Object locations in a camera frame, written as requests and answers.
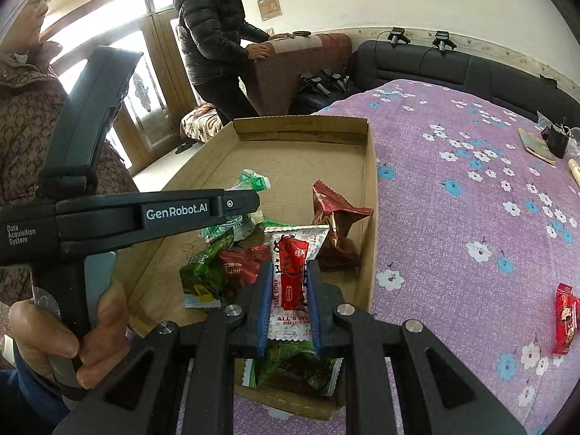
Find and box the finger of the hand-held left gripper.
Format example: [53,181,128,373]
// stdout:
[216,189,262,228]

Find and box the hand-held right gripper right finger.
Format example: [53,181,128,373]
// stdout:
[307,260,529,435]

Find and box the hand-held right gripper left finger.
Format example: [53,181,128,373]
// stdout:
[52,260,273,435]

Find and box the green and white snack packet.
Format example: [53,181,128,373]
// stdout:
[200,215,255,244]

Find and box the green twisted candy packet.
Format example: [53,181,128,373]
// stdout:
[225,169,272,194]

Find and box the white and red snack packet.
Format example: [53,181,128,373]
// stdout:
[263,225,331,341]

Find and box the cardboard box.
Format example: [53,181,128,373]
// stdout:
[115,117,380,421]

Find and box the dark green snack packet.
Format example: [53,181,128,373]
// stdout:
[179,235,237,310]

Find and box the dark red snack packet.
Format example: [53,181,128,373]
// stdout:
[311,180,374,269]

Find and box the red cartoon snack packet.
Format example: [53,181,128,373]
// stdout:
[552,283,580,357]

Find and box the person's left hand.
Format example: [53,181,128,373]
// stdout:
[9,280,131,389]

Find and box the shiny red snack packet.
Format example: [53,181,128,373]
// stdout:
[220,244,273,291]

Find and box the floral patterned cushion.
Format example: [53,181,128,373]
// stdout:
[180,103,224,144]

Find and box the person's brown patterned jacket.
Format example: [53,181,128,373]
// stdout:
[0,41,139,309]

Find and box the brown armchair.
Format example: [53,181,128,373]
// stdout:
[247,33,353,117]

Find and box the black devices bundle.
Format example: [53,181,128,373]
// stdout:
[299,69,351,97]

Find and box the purple floral bedsheet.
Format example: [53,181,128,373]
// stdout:
[177,79,580,435]

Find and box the white paper sheet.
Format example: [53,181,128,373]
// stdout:
[267,34,323,54]

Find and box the wooden glass door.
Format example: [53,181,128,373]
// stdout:
[41,0,201,169]

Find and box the person's blue trouser leg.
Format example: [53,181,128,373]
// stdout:
[0,367,69,435]

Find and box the person's head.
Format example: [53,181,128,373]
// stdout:
[0,0,51,49]

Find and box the black sofa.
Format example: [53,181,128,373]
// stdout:
[290,40,580,146]

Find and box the olive notebook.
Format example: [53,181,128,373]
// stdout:
[518,128,558,166]

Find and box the black cup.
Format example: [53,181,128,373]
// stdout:
[541,122,570,160]

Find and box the small wall plaque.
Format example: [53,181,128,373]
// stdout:
[257,0,282,21]

